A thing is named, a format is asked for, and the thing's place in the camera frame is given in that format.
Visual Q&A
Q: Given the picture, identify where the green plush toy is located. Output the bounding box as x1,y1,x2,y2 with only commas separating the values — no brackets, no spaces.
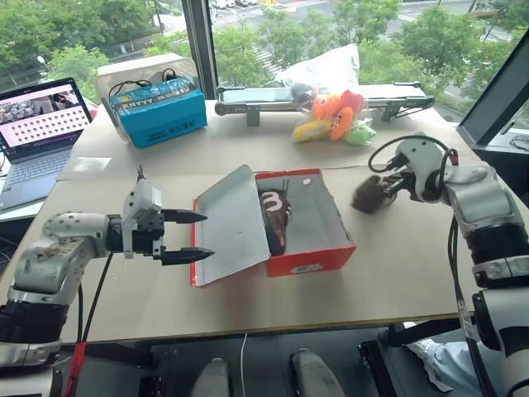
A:
342,117,378,147

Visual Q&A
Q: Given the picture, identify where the orange plush toy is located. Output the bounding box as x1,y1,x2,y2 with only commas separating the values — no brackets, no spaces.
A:
311,93,345,122
327,106,355,142

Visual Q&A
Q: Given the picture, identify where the dark grey rounded shape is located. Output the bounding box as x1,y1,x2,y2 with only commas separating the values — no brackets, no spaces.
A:
288,348,345,397

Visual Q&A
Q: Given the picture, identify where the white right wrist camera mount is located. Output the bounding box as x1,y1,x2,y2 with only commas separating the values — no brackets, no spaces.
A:
391,137,446,200

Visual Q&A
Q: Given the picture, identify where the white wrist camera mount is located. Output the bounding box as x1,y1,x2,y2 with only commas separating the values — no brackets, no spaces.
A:
391,137,446,200
122,179,166,261

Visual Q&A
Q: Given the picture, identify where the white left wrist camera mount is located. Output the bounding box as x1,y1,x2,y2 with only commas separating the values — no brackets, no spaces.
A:
122,179,166,261

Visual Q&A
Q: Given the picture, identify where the red plush toy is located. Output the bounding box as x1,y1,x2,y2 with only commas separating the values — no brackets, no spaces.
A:
341,89,366,116

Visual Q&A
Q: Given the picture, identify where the black window post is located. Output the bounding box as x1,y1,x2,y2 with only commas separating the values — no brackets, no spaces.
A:
181,0,219,101

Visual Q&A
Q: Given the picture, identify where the white plastic storage bin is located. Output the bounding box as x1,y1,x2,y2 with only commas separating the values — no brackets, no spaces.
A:
94,53,198,144

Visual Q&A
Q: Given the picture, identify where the orange shoebox with hinged lid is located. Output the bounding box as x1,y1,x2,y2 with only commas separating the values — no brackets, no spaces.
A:
189,164,358,288

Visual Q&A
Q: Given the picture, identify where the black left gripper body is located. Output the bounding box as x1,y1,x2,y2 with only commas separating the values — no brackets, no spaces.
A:
132,210,166,261

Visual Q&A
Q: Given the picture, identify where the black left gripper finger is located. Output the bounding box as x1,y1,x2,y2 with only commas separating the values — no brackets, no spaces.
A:
160,246,216,266
160,208,208,226

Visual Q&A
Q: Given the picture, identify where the black cable in bin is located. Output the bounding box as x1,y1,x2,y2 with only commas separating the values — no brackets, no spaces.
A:
110,67,179,99

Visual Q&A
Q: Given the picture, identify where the thin white cable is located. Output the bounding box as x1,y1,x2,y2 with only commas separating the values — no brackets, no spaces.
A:
240,330,250,397

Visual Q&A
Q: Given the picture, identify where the silver laptop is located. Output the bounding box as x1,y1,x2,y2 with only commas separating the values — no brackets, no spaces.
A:
0,77,94,213

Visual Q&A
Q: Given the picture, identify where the blue cardboard box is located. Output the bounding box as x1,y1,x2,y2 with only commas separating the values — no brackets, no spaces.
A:
109,78,208,150

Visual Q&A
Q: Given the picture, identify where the white sneaker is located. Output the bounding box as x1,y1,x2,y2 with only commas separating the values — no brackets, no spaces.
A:
406,337,440,374

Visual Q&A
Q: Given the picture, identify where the person leg in jeans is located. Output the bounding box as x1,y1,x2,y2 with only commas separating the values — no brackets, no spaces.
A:
427,340,505,394

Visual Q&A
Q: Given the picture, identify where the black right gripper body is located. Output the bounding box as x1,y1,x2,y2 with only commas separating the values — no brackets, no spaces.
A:
392,172,418,202

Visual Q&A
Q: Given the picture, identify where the yellow plush toy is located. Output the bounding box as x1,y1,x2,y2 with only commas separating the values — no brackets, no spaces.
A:
292,117,332,144

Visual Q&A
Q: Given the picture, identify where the white plastic bag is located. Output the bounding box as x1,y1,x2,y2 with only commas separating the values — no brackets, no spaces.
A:
274,42,367,109

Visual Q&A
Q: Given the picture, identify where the small conveyor belt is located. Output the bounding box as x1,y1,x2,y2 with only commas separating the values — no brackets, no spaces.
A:
214,79,436,127

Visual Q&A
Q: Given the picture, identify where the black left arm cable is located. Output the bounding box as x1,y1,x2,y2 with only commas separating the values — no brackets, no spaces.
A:
61,252,115,397

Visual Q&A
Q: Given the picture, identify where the dark plush toy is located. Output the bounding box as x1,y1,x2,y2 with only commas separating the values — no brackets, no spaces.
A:
288,82,316,105

